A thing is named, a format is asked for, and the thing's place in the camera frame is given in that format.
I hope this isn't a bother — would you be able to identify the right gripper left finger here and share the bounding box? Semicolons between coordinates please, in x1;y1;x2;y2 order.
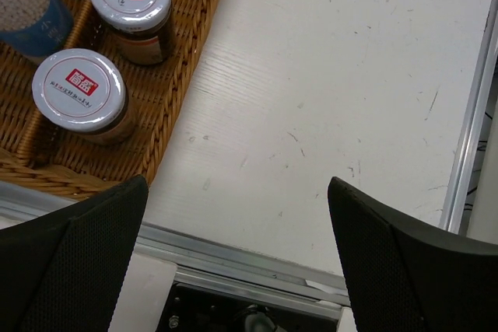
1;176;149;331

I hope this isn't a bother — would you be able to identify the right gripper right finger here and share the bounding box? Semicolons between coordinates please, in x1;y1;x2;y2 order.
328;177;497;331

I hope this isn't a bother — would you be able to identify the white-lid sauce jar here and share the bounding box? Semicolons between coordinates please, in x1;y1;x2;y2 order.
32;48;136;145
90;0;176;65

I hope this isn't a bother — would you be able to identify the silver-lid spice shaker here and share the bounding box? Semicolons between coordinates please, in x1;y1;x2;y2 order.
1;0;73;65

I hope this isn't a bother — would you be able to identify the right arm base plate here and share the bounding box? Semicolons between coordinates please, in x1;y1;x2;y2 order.
156;282;338;331

